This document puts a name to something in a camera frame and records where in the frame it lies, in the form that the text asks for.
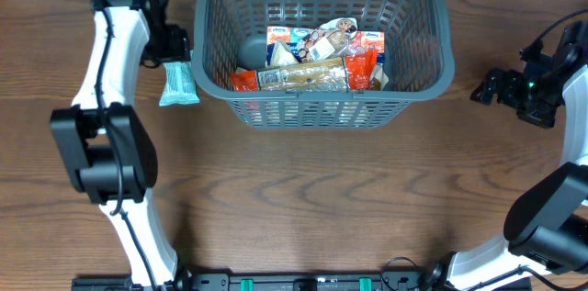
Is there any mint green snack packet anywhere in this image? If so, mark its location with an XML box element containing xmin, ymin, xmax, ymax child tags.
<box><xmin>159</xmin><ymin>60</ymin><xmax>200</xmax><ymax>106</ymax></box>

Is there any dried mushroom bag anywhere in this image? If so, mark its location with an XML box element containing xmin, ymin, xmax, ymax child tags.
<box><xmin>292</xmin><ymin>17</ymin><xmax>358</xmax><ymax>62</ymax></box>

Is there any blue tissue multipack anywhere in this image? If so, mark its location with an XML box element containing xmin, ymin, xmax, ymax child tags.
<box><xmin>266</xmin><ymin>26</ymin><xmax>385</xmax><ymax>66</ymax></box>

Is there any orange red noodle package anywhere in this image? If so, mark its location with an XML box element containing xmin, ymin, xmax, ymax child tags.
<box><xmin>231</xmin><ymin>50</ymin><xmax>379</xmax><ymax>92</ymax></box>

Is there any beige paper pouch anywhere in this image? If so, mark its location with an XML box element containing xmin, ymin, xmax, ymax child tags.
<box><xmin>369</xmin><ymin>63</ymin><xmax>389</xmax><ymax>91</ymax></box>

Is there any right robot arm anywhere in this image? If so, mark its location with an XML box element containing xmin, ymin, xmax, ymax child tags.
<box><xmin>421</xmin><ymin>21</ymin><xmax>587</xmax><ymax>290</ymax></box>

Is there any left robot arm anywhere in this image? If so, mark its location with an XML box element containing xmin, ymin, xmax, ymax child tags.
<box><xmin>50</xmin><ymin>0</ymin><xmax>194</xmax><ymax>291</ymax></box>

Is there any grey plastic basket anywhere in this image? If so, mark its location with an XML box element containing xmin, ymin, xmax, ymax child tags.
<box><xmin>192</xmin><ymin>0</ymin><xmax>455</xmax><ymax>128</ymax></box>

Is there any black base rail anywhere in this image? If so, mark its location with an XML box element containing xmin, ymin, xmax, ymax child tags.
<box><xmin>71</xmin><ymin>271</ymin><xmax>533</xmax><ymax>291</ymax></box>

